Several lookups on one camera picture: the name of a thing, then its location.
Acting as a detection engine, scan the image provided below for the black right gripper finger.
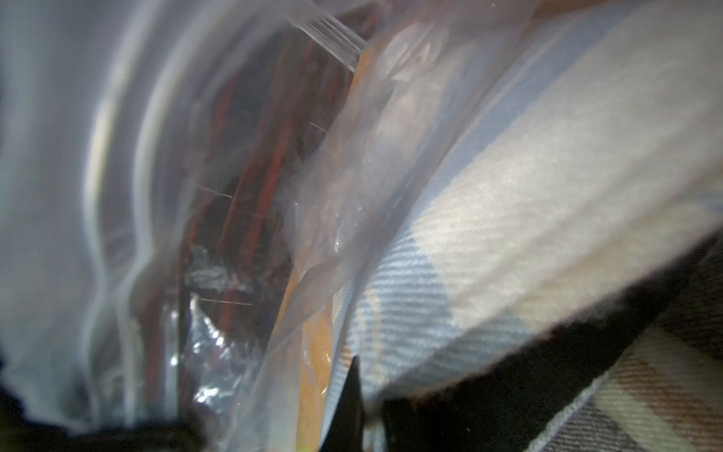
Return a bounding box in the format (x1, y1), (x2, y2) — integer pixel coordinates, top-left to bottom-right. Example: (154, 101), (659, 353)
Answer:
(321, 357), (365, 452)

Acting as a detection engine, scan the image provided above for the clear plastic vacuum bag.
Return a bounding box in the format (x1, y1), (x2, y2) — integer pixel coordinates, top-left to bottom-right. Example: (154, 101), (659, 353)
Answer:
(1, 1), (538, 451)

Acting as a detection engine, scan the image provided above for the grey brown tartan scarf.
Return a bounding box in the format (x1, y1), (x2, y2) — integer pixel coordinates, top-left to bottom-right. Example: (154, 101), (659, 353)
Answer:
(528, 243), (722, 451)

